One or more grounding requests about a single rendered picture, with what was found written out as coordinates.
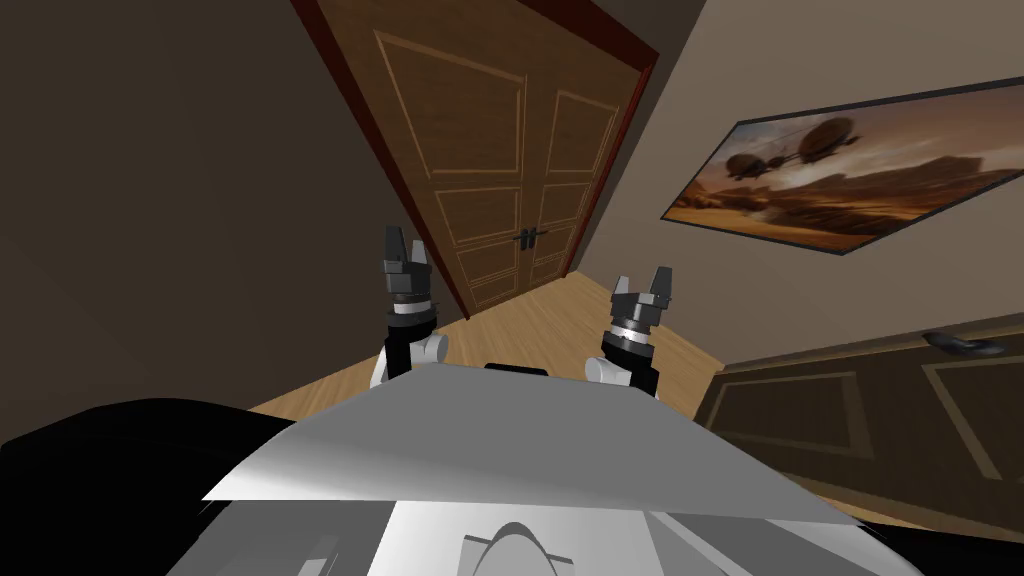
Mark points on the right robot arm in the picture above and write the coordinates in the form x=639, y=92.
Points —
x=628, y=352

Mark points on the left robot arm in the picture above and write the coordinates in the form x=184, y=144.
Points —
x=410, y=350

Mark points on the framed desert airship picture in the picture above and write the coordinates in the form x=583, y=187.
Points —
x=848, y=176

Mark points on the brown panelled door leaf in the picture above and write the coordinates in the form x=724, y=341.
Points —
x=580, y=136
x=464, y=128

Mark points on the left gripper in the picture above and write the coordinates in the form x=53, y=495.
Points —
x=406, y=280

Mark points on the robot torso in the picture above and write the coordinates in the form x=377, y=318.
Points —
x=512, y=448

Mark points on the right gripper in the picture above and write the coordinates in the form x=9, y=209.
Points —
x=638, y=310

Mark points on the dark panelled door leaf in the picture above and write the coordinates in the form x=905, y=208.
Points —
x=880, y=416

